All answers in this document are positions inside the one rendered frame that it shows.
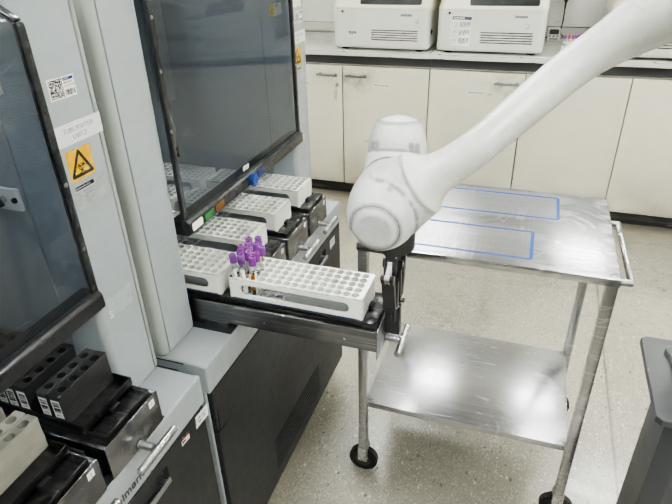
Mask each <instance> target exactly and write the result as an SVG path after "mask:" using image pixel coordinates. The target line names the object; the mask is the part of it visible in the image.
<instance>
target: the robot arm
mask: <svg viewBox="0 0 672 504"><path fill-rule="evenodd" d="M669 43H672V0H625V1H624V2H623V3H622V4H620V5H619V6H618V7H617V8H616V9H614V10H613V11H612V12H611V13H609V14H608V15H607V16H606V17H604V18H603V19H602V20H601V21H599V22H598V23H597V24H595V25H594V26H593V27H591V28H590V29H589V30H588V31H586V32H585V33H584V34H582V35H581V36H580V37H578V38H577V39H576V40H574V41H573V42H572V43H570V44H569V45H568V46H567V47H565V48H564V49H563V50H561V51H560V52H559V53H558V54H556V55H555V56H554V57H553V58H551V59H550V60H549V61H548V62H547V63H545V64H544V65H543V66H542V67H541V68H539V69H538V70H537V71H536V72H535V73H534V74H533V75H531V76H530V77H529V78H528V79H527V80H526V81H525V82H523V83H522V84H521V85H520V86H519V87H518V88H517V89H515V90H514V91H513V92H512V93H511V94H510V95H509V96H507V97H506V98H505V99H504V100H503V101H502V102H501V103H499V104H498V105H497V106H496V107H495V108H494V109H492V110H491V111H490V112H489V113H488V114H487V115H486V116H484V117H483V118H482V119H481V120H480V121H479V122H478V123H476V124H475V125H474V126H473V127H472V128H470V129H469V130H468V131H467V132H465V133H464V134H463V135H461V136H460V137H458V138H457V139H456V140H454V141H452V142H451V143H449V144H448V145H446V146H444V147H443V148H441V149H439V150H437V151H435V152H432V153H430V154H427V142H426V137H425V133H424V129H423V126H422V124H421V122H420V121H419V120H417V119H415V118H413V117H410V116H406V115H390V116H387V117H383V118H381V119H378V120H377V121H376V123H375V125H374V127H373V130H372V133H371V136H370V139H369V143H368V153H367V154H366V156H365V166H364V171H363V172H362V173H361V175H360V176H359V178H358V179H357V181H356V182H355V184H354V186H353V188H352V190H351V193H350V196H349V199H348V203H347V211H346V215H347V223H348V227H349V228H350V230H351V231H352V232H353V234H354V236H355V237H356V238H357V239H358V240H359V242H360V243H361V244H362V245H363V246H365V247H366V248H369V249H371V250H375V251H379V252H381V253H382V254H384V255H385V258H383V261H382V266H383V268H384V273H383V275H381V276H380V282H381V285H382V299H383V304H382V307H383V310H385V332H387V333H392V334H397V335H399V333H400V330H401V306H402V303H404V302H405V298H402V295H403V293H404V280H405V268H406V259H407V254H409V253H410V252H412V251H413V250H414V248H415V235H416V232H417V231H418V230H419V228H420V227H421V226H422V225H424V224H425V223H426V222H427V221H428V220H429V219H430V218H431V217H433V216H434V215H435V214H436V213H438V212H439V211H440V210H441V204H442V201H443V198H444V197H445V195H446V194H447V193H448V192H449V191H450V190H451V189H453V188H454V187H455V186H457V185H458V184H459V183H461V182H462V181H463V180H465V179H466V178H468V177H469V176H470V175H472V174H473V173H475V172H476V171H477V170H479V169H480V168H481V167H483V166H484V165H485V164H486V163H488V162H489V161H490V160H492V159H493V158H494V157H495V156H497V155H498V154H499V153H500V152H501V151H503V150H504V149H505V148H506V147H508V146H509V145H510V144H511V143H513V142H514V141H515V140H516V139H517V138H519V137H520V136H521V135H522V134H524V133H525V132H526V131H527V130H529V129H530V128H531V127H532V126H533V125H535V124H536V123H537V122H538V121H540V120H541V119H542V118H543V117H544V116H546V115H547V114H548V113H549V112H551V111H552V110H553V109H554V108H556V107H557V106H558V105H559V104H560V103H562V102H563V101H564V100H565V99H567V98H568V97H569V96H570V95H572V94H573V93H574V92H575V91H577V90H578V89H579V88H581V87H582V86H583V85H585V84H586V83H588V82H589V81H591V80H592V79H594V78H595V77H597V76H598V75H600V74H602V73H603V72H605V71H607V70H609V69H610V68H612V67H614V66H616V65H618V64H620V63H623V62H625V61H627V60H629V59H632V58H634V57H636V56H639V55H641V54H644V53H646V52H649V51H651V50H654V49H656V48H658V47H661V46H664V45H666V44H669ZM399 302H402V303H399Z"/></svg>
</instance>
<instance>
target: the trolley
mask: <svg viewBox="0 0 672 504"><path fill-rule="evenodd" d="M612 227H616V229H617V234H618V239H619V245H620V250H621V255H622V260H623V265H624V270H625V275H626V279H622V278H621V272H620V267H619V261H618V256H617V250H616V245H615V240H614V234H613V229H612ZM407 257H408V258H415V259H422V260H429V261H436V262H443V263H450V264H457V265H464V266H471V267H478V268H485V269H492V270H499V271H506V272H513V273H520V274H527V275H534V276H541V277H548V278H555V279H562V280H569V281H576V282H578V284H577V289H576V293H575V298H574V302H573V307H572V312H571V316H570V321H569V325H568V330H567V334H566V339H565V343H564V348H563V351H557V350H552V349H546V348H540V347H535V346H529V345H524V344H518V343H512V342H507V341H501V340H495V339H490V338H484V337H479V336H473V335H467V334H462V333H456V332H451V331H445V330H439V329H434V328H428V327H422V326H417V325H411V324H410V325H411V329H410V332H409V334H408V337H407V340H406V343H405V345H404V348H403V351H402V353H401V356H400V357H396V356H395V355H394V352H395V349H396V347H397V344H398V342H393V341H390V343H389V345H388V348H387V350H386V353H385V355H384V358H383V360H382V363H381V365H380V368H379V370H378V373H377V375H376V378H375V380H374V383H373V385H372V388H371V390H370V393H369V351H366V350H361V349H358V394H359V444H356V445H354V446H353V447H352V449H351V451H350V459H351V461H352V462H353V463H354V464H355V465H356V466H358V467H360V468H363V469H371V468H374V467H375V466H376V464H377V461H378V454H377V452H376V451H375V450H374V449H373V448H372V447H370V440H369V439H368V407H372V408H376V409H381V410H385V411H389V412H394V413H398V414H403V415H407V416H411V417H416V418H420V419H425V420H429V421H434V422H438V423H442V424H447V425H451V426H456V427H460V428H465V429H469V430H473V431H478V432H482V433H487V434H491V435H495V436H500V437H504V438H509V439H513V440H518V441H522V442H526V443H531V444H535V445H540V446H544V447H549V448H553V449H557V450H562V451H563V454H562V458H561V462H560V466H559V470H558V474H557V478H556V482H555V485H553V487H552V491H548V492H544V493H542V494H541V495H540V496H539V504H572V502H571V500H570V499H569V498H568V497H567V496H566V495H564V492H565V488H566V485H567V481H568V477H569V473H570V470H571V466H572V462H573V458H574V455H575V451H576V447H577V443H578V440H579V436H580V432H581V428H582V424H583V421H584V417H585V413H586V409H587V406H588V402H589V398H590V394H591V391H592V387H593V383H594V379H595V376H596V372H597V368H598V364H599V361H600V357H601V353H602V349H603V345H604V342H605V338H606V334H607V330H608V327H609V323H610V319H611V315H612V312H613V308H614V304H615V300H616V297H617V293H618V289H619V288H620V287H621V286H624V287H633V286H634V282H633V277H632V272H631V268H630V263H629V258H628V254H627V249H626V245H625V240H624V235H623V231H622V226H621V222H619V221H611V218H610V213H609V207H608V202H607V199H606V198H598V197H588V196H578V195H568V194H558V193H548V192H539V191H529V190H519V189H509V188H499V187H489V186H480V185H470V184H460V183H459V184H458V185H457V186H455V187H454V188H453V189H451V190H450V191H449V192H448V193H447V194H446V195H445V197H444V198H443V201H442V204H441V210H440V211H439V212H438V213H436V214H435V215H434V216H433V217H431V218H430V219H429V220H428V221H427V222H426V223H425V224H424V225H422V226H421V227H420V228H419V230H418V231H417V232H416V235H415V248H414V250H413V251H412V252H410V253H409V254H407ZM588 283H590V284H597V285H604V286H605V287H604V291H603V295H602V299H601V303H600V307H599V311H598V315H597V319H596V323H595V326H594V330H593V334H592V338H591V342H590V346H589V350H588V354H587V358H586V362H585V366H584V370H583V374H582V378H581V382H580V386H579V390H578V394H577V398H576V402H575V406H574V410H573V414H572V418H571V422H570V426H569V430H568V434H567V411H568V409H569V399H568V398H567V394H566V375H567V371H568V367H569V362H570V358H571V354H572V349H573V345H574V341H575V337H576V332H577V328H578V324H579V319H580V315H581V311H582V306H583V302H584V298H585V293H586V289H587V285H588Z"/></svg>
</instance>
